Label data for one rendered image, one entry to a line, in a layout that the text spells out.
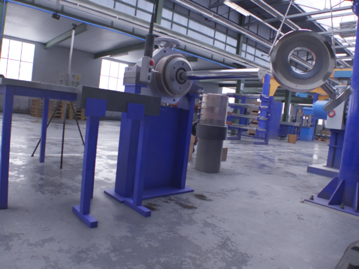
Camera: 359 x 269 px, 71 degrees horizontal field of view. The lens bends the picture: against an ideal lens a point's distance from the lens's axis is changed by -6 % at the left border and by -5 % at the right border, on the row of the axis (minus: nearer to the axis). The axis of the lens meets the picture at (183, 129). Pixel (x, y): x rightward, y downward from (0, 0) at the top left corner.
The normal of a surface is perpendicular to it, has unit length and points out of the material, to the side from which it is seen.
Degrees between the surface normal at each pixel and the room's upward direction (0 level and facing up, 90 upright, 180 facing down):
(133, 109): 90
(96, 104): 90
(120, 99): 90
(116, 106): 90
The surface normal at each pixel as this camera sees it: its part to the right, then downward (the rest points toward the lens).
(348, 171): -0.88, -0.07
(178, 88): 0.69, 0.12
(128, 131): -0.72, -0.04
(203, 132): -0.53, -0.01
